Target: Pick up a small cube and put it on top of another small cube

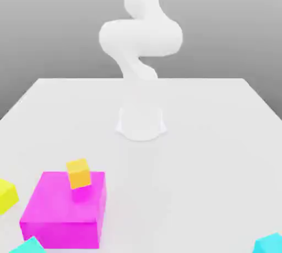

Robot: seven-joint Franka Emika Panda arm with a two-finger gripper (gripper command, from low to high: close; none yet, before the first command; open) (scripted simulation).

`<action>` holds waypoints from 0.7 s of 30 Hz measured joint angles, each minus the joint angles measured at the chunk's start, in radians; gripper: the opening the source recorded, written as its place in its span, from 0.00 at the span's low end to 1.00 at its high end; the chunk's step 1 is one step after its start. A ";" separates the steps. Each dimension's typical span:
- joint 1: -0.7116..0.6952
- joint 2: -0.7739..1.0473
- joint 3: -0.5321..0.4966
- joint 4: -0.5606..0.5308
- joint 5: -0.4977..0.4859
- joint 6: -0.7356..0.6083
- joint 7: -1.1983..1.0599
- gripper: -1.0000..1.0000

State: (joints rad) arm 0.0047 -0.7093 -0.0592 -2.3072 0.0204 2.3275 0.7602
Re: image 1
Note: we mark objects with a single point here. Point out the small cyan cube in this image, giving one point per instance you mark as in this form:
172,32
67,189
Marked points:
268,245

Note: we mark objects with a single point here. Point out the small turquoise cube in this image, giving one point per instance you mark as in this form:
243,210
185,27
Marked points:
27,246

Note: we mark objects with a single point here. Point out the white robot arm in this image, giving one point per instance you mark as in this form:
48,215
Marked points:
141,37

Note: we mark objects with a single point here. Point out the small orange cube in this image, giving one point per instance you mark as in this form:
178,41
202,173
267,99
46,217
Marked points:
78,175

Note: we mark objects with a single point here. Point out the large magenta box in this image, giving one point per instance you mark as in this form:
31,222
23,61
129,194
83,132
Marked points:
64,209

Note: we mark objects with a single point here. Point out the small yellow cube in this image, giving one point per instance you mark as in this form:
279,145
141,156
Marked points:
6,195

